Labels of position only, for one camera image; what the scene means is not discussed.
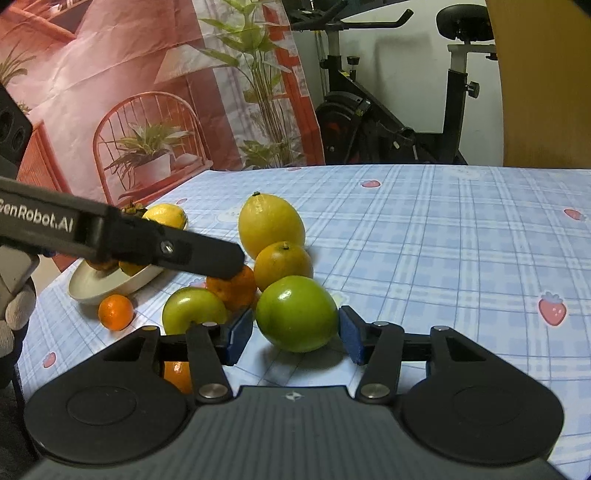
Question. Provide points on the printed wall backdrop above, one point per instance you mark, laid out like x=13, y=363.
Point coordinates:
x=138, y=69

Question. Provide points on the orange mandarin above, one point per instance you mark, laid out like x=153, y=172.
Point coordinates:
x=178, y=376
x=116, y=313
x=235, y=290

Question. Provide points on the green apple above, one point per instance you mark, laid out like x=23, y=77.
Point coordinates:
x=298, y=314

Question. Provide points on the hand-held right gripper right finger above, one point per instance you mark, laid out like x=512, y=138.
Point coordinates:
x=352, y=337

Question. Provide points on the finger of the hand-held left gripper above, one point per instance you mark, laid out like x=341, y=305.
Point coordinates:
x=184, y=251

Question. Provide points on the yellow-green apple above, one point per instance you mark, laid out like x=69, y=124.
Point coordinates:
x=194, y=309

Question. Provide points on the cream plate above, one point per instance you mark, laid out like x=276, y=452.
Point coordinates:
x=92, y=286

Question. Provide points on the wooden door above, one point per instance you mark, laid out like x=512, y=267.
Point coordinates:
x=545, y=83

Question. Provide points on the glossy brown-orange fruit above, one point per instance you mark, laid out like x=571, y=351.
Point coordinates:
x=131, y=268

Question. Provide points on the yellow lemon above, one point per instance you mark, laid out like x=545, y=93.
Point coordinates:
x=272, y=221
x=166, y=217

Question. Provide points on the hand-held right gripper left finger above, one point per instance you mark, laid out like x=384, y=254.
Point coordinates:
x=241, y=337

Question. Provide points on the blue checked tablecloth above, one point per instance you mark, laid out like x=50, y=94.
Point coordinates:
x=438, y=230

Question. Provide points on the black exercise bike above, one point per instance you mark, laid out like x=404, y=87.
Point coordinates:
x=360, y=124

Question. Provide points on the yellow orange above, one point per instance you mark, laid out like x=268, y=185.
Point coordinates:
x=284, y=267

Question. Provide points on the person's left hand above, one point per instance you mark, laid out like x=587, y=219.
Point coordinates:
x=18, y=309

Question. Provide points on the dark purple mangosteen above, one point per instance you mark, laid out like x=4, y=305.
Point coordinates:
x=134, y=210

